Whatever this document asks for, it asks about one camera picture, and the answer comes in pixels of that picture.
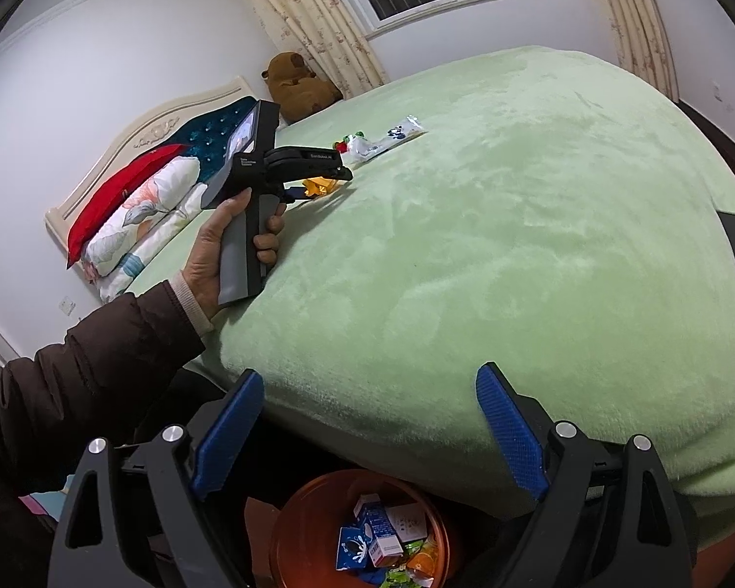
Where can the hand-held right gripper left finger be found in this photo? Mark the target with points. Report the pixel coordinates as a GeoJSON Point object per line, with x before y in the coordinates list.
{"type": "Point", "coordinates": [230, 435]}

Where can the orange plastic bin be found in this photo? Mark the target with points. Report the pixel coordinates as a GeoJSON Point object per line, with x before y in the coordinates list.
{"type": "Point", "coordinates": [306, 533]}

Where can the green and red wrapper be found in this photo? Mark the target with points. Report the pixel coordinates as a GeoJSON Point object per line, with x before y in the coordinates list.
{"type": "Point", "coordinates": [346, 142]}

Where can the wooden bed frame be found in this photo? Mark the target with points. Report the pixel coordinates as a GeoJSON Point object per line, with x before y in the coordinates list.
{"type": "Point", "coordinates": [732, 563]}

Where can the white panda print packet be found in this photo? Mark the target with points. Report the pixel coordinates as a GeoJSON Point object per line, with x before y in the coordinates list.
{"type": "Point", "coordinates": [398, 132]}

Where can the green fleece blanket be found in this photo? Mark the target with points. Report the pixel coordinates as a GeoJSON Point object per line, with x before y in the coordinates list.
{"type": "Point", "coordinates": [496, 226]}

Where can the red pillow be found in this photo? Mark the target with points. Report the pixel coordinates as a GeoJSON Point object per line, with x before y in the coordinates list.
{"type": "Point", "coordinates": [116, 196]}

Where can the person's left forearm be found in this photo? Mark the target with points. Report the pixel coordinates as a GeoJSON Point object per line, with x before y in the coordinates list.
{"type": "Point", "coordinates": [98, 367]}

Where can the brown teddy bear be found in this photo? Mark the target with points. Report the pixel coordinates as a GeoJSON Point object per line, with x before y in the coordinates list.
{"type": "Point", "coordinates": [300, 89]}

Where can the blue and white milk carton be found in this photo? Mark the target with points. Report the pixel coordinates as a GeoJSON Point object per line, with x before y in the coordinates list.
{"type": "Point", "coordinates": [355, 548]}
{"type": "Point", "coordinates": [370, 511]}

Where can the floral cream curtain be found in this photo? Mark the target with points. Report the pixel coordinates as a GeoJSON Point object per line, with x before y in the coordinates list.
{"type": "Point", "coordinates": [306, 12]}
{"type": "Point", "coordinates": [631, 12]}

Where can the orange fruit print packet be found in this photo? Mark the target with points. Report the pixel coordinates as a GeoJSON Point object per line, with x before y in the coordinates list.
{"type": "Point", "coordinates": [422, 560]}

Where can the cream and blue headboard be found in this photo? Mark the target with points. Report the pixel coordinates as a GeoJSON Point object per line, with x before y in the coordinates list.
{"type": "Point", "coordinates": [159, 119]}

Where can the yellow wrapper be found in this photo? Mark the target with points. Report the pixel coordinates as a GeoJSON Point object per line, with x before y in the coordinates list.
{"type": "Point", "coordinates": [317, 187]}

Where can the crumpled white wrapper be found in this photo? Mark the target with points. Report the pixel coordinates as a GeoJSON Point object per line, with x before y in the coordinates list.
{"type": "Point", "coordinates": [361, 150]}

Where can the person's left hand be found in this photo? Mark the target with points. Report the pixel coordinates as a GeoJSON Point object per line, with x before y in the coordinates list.
{"type": "Point", "coordinates": [205, 269]}

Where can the floral white quilt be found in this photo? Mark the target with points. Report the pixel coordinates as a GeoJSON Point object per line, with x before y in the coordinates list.
{"type": "Point", "coordinates": [153, 208]}

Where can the green and white packet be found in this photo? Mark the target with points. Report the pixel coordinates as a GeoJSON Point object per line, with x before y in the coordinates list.
{"type": "Point", "coordinates": [398, 579]}

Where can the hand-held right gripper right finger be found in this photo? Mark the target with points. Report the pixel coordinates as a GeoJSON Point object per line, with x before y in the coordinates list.
{"type": "Point", "coordinates": [511, 435]}

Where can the white cardboard box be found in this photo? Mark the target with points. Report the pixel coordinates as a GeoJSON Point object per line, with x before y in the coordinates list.
{"type": "Point", "coordinates": [407, 520]}

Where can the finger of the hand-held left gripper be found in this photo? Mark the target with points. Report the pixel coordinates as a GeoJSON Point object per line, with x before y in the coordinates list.
{"type": "Point", "coordinates": [293, 196]}
{"type": "Point", "coordinates": [337, 173]}

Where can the white and pink box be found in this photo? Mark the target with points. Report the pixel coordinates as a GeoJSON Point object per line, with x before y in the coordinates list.
{"type": "Point", "coordinates": [387, 551]}

